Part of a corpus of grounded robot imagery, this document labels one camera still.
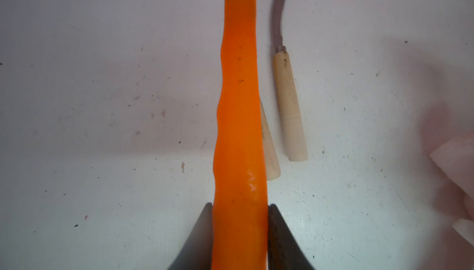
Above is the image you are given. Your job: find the wooden handled sickle right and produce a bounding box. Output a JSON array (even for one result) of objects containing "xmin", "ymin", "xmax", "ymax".
[{"xmin": 271, "ymin": 0, "xmax": 308, "ymax": 161}]

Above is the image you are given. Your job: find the pink rag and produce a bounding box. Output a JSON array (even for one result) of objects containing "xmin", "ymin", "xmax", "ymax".
[{"xmin": 430, "ymin": 132, "xmax": 474, "ymax": 244}]

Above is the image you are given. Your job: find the wooden handled sickle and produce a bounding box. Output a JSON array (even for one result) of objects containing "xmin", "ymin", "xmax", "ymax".
[
  {"xmin": 271, "ymin": 0, "xmax": 308, "ymax": 161},
  {"xmin": 260, "ymin": 100, "xmax": 281, "ymax": 181}
]

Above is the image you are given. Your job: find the orange handled sickle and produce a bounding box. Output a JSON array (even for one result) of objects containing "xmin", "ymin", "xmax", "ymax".
[{"xmin": 211, "ymin": 0, "xmax": 268, "ymax": 270}]

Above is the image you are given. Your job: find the wooden handled sickle left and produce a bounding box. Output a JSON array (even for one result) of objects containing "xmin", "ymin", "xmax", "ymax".
[{"xmin": 260, "ymin": 100, "xmax": 281, "ymax": 181}]

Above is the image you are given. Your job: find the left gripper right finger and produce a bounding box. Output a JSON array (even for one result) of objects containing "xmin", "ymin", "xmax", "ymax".
[{"xmin": 267, "ymin": 204, "xmax": 315, "ymax": 270}]

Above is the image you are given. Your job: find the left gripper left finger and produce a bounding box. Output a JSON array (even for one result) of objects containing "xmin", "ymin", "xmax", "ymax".
[{"xmin": 169, "ymin": 203, "xmax": 214, "ymax": 270}]

